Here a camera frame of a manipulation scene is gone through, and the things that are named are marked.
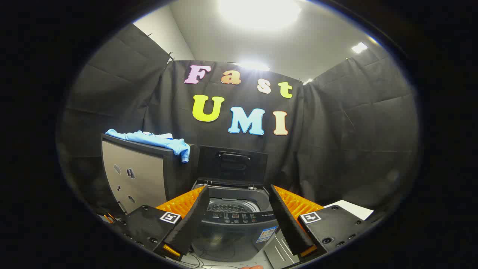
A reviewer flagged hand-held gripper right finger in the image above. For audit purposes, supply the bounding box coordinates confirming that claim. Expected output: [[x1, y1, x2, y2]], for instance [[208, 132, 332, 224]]
[[269, 184, 374, 262]]

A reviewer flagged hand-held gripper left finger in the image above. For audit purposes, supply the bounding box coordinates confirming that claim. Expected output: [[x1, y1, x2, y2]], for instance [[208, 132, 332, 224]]
[[112, 186, 210, 261]]

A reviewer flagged dark grey washing machine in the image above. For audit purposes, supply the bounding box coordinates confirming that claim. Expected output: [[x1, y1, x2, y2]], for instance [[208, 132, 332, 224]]
[[189, 179, 280, 263]]

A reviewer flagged light blue polo shirt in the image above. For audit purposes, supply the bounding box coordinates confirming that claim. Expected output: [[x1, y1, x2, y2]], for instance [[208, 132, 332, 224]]
[[105, 129, 191, 164]]

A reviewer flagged white flat board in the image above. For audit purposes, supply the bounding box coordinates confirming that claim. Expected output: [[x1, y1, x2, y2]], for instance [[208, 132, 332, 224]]
[[324, 200, 374, 221]]

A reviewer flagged grey cabinet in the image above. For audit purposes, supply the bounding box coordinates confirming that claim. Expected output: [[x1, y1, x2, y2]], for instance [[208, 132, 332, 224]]
[[101, 134, 198, 218]]

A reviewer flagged thin black cable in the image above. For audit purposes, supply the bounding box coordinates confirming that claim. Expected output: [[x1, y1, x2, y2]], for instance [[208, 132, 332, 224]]
[[182, 253, 239, 269]]

